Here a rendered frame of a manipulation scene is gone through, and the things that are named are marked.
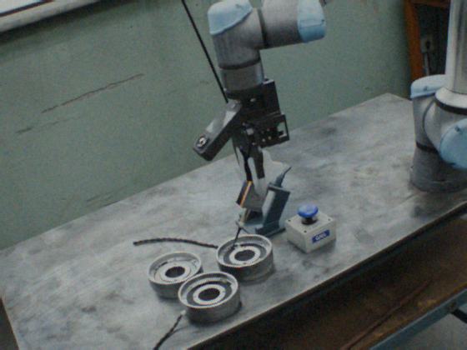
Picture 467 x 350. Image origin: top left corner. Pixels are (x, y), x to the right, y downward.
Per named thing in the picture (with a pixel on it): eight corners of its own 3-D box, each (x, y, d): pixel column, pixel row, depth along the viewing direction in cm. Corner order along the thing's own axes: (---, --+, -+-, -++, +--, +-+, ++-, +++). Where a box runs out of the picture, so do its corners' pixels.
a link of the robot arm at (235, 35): (255, 2, 105) (204, 12, 105) (268, 63, 110) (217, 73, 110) (252, -7, 112) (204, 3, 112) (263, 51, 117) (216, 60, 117)
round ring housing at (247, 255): (285, 267, 122) (282, 250, 120) (236, 291, 118) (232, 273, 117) (257, 245, 131) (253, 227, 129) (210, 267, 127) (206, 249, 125)
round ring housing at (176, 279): (143, 284, 125) (137, 267, 124) (188, 262, 130) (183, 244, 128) (168, 308, 117) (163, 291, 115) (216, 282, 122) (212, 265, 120)
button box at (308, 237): (307, 254, 125) (303, 232, 122) (287, 240, 130) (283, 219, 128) (341, 237, 128) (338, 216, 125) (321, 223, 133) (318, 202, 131)
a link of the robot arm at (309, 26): (312, -11, 115) (253, -1, 115) (323, 1, 105) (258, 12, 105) (318, 29, 119) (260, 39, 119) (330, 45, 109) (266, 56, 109)
